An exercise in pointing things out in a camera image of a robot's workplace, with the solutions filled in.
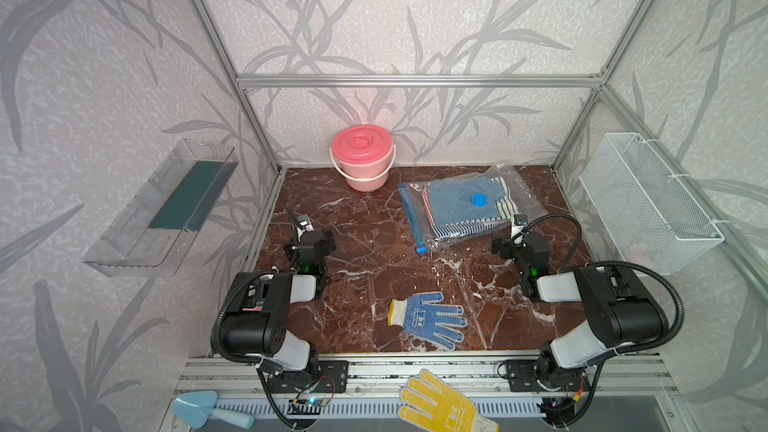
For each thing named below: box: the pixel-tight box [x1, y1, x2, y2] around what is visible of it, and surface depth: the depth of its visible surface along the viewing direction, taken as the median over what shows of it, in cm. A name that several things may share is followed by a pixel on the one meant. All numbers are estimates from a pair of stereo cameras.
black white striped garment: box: [422, 177, 520, 238], surface depth 104 cm
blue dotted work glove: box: [388, 292, 467, 350], surface depth 84 cm
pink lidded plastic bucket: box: [329, 124, 397, 192], surface depth 105 cm
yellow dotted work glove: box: [398, 369, 501, 432], surface depth 71 cm
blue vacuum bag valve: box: [471, 193, 489, 208], surface depth 105 cm
